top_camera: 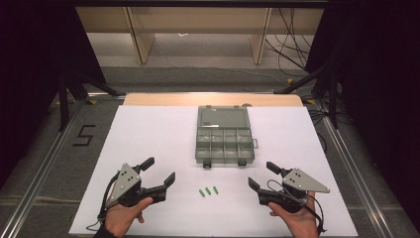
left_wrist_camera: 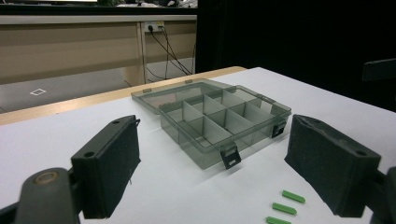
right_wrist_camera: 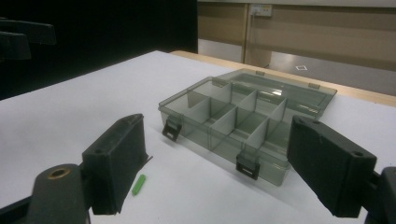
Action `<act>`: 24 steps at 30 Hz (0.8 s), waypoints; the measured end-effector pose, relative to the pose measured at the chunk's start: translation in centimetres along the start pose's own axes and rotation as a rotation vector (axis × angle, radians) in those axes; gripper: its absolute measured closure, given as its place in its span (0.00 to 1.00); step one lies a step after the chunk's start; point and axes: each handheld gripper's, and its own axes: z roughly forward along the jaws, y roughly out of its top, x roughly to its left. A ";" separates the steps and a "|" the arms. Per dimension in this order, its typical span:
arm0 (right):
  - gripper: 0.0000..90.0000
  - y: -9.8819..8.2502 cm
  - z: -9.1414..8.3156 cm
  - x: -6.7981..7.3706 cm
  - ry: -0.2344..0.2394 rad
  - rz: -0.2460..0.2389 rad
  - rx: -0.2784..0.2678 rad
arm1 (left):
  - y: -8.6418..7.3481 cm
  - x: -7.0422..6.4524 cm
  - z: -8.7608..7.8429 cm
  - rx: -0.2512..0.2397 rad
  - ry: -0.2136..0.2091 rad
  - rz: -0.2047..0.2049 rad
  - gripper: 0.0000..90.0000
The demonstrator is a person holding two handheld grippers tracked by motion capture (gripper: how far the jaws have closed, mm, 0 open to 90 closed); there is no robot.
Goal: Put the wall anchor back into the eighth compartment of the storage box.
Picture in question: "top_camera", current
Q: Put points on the aluminium floor rail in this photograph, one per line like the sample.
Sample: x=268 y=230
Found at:
x=356 y=178
x=36 y=178

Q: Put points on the black metal stand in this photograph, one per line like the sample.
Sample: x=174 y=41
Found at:
x=333 y=99
x=63 y=99

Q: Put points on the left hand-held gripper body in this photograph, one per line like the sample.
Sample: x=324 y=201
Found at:
x=127 y=181

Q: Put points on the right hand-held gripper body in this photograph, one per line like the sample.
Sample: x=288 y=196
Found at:
x=302 y=181

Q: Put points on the person's right hand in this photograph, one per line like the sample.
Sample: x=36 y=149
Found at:
x=302 y=223

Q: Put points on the clear grey plastic compartment box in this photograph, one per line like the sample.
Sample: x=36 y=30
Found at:
x=224 y=145

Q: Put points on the person's left hand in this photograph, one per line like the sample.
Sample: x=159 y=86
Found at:
x=120 y=218

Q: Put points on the white sheet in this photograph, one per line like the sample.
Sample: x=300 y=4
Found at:
x=148 y=132

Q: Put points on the dark curtain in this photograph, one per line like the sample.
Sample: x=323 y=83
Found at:
x=379 y=82
x=29 y=66

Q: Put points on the light wooden shelf unit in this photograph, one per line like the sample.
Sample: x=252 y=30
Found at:
x=142 y=39

